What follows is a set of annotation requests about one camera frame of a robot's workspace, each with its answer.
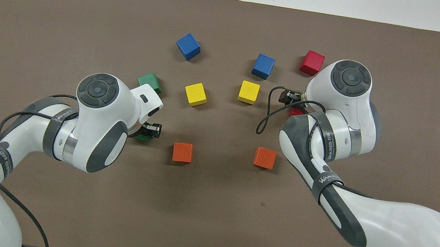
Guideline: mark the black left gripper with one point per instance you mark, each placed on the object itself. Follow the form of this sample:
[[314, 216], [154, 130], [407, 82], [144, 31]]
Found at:
[[143, 129]]

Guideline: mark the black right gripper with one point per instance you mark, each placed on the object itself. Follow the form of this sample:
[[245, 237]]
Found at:
[[289, 97]]

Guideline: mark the green wooden block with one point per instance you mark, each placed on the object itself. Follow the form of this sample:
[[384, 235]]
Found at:
[[142, 138], [149, 80]]

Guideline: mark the red wooden block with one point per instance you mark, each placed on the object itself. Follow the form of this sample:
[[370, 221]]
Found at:
[[296, 111], [311, 62]]

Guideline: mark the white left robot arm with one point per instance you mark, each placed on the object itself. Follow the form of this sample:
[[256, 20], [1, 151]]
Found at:
[[93, 122]]

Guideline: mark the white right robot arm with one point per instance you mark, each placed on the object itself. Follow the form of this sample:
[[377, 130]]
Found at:
[[343, 116]]

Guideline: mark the orange wooden block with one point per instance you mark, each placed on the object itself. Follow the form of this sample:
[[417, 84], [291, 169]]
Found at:
[[182, 152], [264, 157]]

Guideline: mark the blue wooden block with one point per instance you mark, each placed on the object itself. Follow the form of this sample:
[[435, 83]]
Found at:
[[263, 66], [188, 46]]

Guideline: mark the yellow wooden block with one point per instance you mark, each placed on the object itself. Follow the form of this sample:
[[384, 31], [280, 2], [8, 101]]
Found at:
[[195, 93], [248, 91]]

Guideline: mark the brown table mat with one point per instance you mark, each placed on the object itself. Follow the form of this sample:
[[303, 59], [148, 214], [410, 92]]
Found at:
[[204, 226]]

